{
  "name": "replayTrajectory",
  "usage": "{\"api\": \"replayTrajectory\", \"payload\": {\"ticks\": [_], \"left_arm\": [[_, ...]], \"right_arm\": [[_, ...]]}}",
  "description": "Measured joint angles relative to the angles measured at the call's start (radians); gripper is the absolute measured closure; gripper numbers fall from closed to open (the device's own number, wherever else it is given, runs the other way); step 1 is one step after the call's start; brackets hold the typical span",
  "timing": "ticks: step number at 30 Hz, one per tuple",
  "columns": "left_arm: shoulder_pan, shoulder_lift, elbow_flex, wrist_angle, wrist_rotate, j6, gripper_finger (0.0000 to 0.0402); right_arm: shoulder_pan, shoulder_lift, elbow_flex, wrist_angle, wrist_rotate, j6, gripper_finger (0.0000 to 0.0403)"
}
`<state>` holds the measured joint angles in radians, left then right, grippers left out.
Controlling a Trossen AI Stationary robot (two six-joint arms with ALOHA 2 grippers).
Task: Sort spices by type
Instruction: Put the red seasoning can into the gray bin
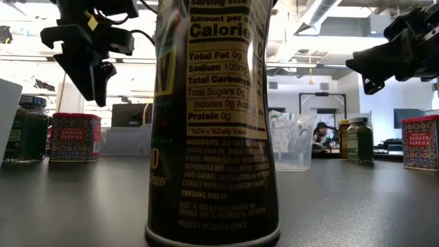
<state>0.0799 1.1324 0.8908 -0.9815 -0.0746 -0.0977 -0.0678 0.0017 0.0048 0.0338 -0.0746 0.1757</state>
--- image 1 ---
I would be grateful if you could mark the long ceiling light rail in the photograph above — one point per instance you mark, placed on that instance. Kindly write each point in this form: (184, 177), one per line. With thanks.
(137, 60)

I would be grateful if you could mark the silver spiral ventilation duct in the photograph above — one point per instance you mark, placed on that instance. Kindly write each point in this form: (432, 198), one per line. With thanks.
(320, 12)

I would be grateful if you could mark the white plastic bin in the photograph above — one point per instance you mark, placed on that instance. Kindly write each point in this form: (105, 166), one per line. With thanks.
(8, 120)

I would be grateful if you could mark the red-lidded smoked paprika tin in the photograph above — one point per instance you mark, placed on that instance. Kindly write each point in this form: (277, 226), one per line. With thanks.
(420, 147)
(75, 144)

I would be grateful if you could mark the black ceiling-hung device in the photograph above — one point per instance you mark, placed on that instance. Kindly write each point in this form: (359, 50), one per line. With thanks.
(5, 34)

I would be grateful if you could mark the black computer monitor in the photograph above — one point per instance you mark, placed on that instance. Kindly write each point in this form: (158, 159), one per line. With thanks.
(128, 115)

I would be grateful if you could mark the green glass spice jar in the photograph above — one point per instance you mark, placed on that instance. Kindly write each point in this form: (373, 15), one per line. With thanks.
(360, 140)
(29, 133)

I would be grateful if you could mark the person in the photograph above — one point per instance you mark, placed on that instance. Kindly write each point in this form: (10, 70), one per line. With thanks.
(322, 133)

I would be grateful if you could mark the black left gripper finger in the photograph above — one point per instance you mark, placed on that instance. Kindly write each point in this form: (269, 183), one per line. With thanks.
(116, 41)
(72, 37)

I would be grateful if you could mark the black metal rig frame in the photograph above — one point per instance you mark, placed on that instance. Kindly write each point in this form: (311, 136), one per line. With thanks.
(322, 93)

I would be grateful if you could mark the yellow-lidded dark spice jar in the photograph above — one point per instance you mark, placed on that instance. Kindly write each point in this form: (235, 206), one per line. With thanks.
(212, 137)
(343, 140)

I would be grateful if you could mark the dark wall screen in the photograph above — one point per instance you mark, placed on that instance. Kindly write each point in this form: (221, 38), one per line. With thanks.
(408, 118)

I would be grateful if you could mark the clear plastic bin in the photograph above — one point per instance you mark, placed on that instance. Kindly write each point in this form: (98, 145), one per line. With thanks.
(291, 147)

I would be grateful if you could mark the yellow hanging power plug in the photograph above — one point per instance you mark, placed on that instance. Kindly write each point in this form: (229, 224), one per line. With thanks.
(310, 81)

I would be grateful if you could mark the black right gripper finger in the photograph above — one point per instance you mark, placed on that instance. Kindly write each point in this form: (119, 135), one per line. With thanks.
(394, 46)
(384, 70)

